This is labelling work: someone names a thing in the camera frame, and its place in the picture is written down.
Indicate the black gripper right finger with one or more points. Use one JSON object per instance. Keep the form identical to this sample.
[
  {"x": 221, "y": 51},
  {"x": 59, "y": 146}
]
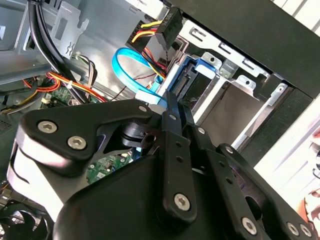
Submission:
[{"x": 225, "y": 175}]

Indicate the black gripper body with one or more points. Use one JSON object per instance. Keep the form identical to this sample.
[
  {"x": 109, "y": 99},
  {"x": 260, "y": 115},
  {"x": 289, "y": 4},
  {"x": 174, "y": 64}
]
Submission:
[{"x": 120, "y": 205}]

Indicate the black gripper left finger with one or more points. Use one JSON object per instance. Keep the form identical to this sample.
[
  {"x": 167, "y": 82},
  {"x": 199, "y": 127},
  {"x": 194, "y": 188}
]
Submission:
[{"x": 75, "y": 117}]

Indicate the hard disk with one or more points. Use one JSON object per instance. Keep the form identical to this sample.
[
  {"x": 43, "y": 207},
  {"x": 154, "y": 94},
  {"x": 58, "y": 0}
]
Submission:
[{"x": 203, "y": 65}]

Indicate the person hand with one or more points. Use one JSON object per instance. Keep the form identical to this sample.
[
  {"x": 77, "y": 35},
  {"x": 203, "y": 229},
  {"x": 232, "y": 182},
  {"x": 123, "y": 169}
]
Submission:
[{"x": 312, "y": 205}]

